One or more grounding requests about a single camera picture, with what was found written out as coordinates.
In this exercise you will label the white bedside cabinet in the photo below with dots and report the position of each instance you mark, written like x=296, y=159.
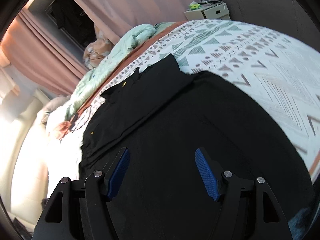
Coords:
x=209, y=10

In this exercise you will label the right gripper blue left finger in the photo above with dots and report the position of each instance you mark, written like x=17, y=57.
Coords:
x=118, y=172

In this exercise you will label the cream upholstered headboard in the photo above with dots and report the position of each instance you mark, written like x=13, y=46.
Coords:
x=24, y=175

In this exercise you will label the green object on cabinet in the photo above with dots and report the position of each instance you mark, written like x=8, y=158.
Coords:
x=193, y=5

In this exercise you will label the pink curtain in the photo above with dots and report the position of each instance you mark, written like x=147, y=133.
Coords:
x=42, y=58

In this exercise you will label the mint green duvet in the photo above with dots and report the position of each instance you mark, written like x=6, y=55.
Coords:
x=94, y=78

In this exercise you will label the black jacket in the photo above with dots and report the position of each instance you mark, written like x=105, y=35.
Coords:
x=163, y=116

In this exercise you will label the patterned white bed blanket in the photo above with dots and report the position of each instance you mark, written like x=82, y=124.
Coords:
x=279, y=72

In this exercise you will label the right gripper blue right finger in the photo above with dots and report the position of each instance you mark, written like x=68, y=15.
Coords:
x=208, y=177

